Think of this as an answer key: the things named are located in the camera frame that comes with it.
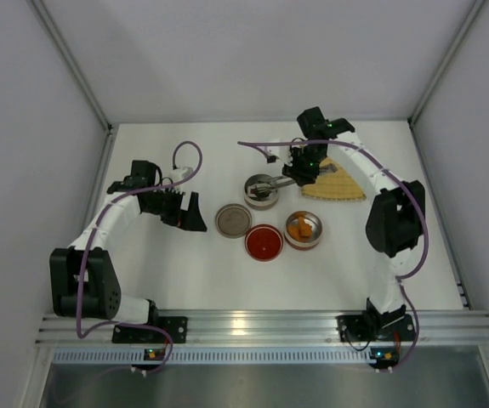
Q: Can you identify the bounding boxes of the metal tongs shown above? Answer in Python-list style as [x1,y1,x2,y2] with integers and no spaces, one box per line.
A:
[244,164,337,198]

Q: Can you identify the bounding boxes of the orange fried food piece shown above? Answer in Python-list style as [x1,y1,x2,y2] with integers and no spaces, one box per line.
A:
[298,216,313,238]

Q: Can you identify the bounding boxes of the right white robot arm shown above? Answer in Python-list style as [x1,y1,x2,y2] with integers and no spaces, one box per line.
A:
[282,107,429,337]

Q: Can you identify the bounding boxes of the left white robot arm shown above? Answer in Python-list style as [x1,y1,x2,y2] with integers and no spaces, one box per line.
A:
[49,160,208,326]

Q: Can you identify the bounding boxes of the bamboo mat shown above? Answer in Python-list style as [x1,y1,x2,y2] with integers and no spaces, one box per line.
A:
[300,157,367,201]

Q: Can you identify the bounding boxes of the grey round lid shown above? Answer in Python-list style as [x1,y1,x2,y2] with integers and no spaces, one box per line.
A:
[214,203,253,239]

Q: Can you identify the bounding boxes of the upper steel round container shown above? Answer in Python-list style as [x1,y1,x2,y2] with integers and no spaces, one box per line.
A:
[243,173,279,211]

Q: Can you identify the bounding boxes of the steel round container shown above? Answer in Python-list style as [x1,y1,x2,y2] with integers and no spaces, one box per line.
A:
[283,211,323,251]
[243,173,279,211]

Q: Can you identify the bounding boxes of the red round lid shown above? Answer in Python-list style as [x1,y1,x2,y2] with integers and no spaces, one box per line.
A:
[244,224,284,262]

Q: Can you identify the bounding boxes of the lower steel round container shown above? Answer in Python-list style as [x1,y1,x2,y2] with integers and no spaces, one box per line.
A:
[283,211,323,251]

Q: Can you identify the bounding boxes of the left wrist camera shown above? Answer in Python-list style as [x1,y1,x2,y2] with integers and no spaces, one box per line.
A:
[168,167,193,184]

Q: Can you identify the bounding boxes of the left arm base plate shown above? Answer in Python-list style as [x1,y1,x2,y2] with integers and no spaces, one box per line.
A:
[111,316,188,344]

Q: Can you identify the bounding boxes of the aluminium rail frame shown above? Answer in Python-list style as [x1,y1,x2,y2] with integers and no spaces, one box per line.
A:
[35,310,489,366]

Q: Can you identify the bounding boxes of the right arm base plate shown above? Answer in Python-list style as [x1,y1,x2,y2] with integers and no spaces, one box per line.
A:
[337,314,416,343]

